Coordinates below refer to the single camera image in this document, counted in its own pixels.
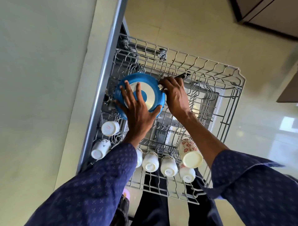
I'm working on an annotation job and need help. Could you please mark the person's left hand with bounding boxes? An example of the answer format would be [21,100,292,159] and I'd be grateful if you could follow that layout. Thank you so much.
[115,80,163,140]

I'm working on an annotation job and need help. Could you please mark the person's right hand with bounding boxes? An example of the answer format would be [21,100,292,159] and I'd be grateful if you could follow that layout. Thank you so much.
[158,77,190,118]

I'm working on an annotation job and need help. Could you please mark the blue frying pan black handle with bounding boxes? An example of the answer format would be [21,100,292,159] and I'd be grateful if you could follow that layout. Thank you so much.
[114,72,191,120]

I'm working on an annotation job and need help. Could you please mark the person's left forearm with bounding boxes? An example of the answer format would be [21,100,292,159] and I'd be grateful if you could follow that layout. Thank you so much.
[123,133,147,148]

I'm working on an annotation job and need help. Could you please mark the person's right forearm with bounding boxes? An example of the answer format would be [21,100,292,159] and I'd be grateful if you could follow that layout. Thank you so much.
[178,111,230,169]

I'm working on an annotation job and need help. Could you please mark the white cup red print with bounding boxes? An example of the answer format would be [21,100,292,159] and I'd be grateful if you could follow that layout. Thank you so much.
[101,121,120,137]

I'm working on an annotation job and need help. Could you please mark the grey dishwasher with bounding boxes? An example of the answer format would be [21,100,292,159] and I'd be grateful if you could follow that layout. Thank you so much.
[76,0,224,174]

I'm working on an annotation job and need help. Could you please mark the white cup dark print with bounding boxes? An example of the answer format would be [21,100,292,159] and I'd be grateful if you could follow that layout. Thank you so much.
[160,156,178,177]
[136,147,143,168]
[179,163,196,183]
[91,138,111,160]
[142,151,160,173]

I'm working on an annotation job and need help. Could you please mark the tall cream floral mug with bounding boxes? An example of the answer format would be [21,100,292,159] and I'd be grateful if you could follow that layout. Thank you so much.
[177,138,203,169]

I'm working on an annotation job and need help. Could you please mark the navy patterned shirt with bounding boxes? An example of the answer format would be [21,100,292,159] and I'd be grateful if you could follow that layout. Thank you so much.
[24,142,298,226]

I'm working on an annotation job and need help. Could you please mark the black trousers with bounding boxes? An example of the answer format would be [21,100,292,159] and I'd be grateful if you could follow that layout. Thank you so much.
[130,168,223,226]

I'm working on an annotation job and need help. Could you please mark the grey wire dishwasher rack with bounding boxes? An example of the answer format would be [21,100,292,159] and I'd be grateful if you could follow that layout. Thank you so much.
[92,34,246,205]

